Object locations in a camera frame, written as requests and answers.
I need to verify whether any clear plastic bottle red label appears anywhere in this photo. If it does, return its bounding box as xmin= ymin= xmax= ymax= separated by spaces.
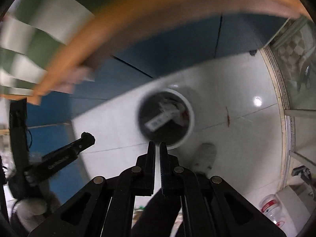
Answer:
xmin=259 ymin=194 xmax=285 ymax=228

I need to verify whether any white round trash bin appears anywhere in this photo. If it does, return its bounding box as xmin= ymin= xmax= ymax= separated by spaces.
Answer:
xmin=137 ymin=88 xmax=195 ymax=150

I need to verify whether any green white checkered tablecloth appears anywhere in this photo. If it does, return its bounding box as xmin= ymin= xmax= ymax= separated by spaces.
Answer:
xmin=1 ymin=0 xmax=311 ymax=105

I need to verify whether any grey slipper shoe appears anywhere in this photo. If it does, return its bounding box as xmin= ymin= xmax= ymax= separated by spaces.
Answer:
xmin=191 ymin=142 xmax=217 ymax=175

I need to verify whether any white gloved left hand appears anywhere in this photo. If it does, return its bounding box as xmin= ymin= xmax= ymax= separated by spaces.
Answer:
xmin=13 ymin=198 xmax=48 ymax=233

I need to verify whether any white pink toothpaste box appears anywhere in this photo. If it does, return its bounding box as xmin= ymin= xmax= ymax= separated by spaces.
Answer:
xmin=145 ymin=109 xmax=180 ymax=132

